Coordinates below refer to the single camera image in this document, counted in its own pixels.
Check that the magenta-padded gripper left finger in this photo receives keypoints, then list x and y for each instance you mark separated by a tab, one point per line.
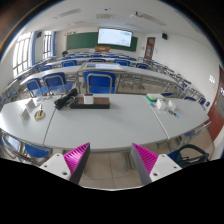
77	160

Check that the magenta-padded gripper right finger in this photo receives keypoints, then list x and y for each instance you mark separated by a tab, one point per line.
146	160

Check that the blue metal-framed chair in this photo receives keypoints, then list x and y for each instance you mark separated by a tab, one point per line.
55	83
33	86
100	83
167	94
36	151

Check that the small blue card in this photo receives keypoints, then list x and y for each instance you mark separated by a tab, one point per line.
152	104

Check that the small white box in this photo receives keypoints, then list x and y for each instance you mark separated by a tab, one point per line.
161	104
171	105

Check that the yellow tool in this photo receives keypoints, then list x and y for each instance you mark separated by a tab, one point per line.
39	114

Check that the green and white box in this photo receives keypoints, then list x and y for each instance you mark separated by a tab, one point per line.
155	97

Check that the small white card stand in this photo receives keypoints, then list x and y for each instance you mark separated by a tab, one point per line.
24	114
30	104

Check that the red door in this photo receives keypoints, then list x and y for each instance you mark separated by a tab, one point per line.
216	116

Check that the grey framed desk console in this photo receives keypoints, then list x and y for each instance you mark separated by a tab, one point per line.
100	66

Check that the group of blue chairs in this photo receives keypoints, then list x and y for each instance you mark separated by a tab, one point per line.
68	63

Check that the brown wooden door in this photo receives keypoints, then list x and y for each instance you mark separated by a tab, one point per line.
149	48

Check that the orange lectern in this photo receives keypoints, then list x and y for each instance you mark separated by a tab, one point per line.
102	49

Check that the green chalkboard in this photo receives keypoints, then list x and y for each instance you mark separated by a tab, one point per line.
81	41

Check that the narrow window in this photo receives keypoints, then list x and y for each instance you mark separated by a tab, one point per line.
47	45

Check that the large window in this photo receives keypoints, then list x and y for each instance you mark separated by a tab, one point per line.
21	53

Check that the projection screen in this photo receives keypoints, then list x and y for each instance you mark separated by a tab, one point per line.
115	37

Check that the ceiling projector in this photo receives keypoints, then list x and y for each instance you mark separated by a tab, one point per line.
135	15

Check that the group of ceiling lights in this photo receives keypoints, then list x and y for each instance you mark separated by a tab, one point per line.
68	13

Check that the black wall speaker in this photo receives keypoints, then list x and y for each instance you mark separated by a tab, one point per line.
164	36
39	34

